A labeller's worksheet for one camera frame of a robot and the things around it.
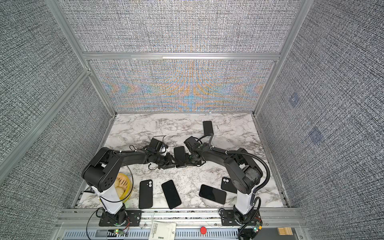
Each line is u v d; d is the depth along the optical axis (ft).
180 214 2.49
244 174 1.58
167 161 2.68
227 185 2.79
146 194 2.66
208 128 3.61
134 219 2.40
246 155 1.56
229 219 2.40
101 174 1.62
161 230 2.27
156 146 2.57
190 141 2.50
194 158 2.26
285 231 2.27
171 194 2.63
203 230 2.25
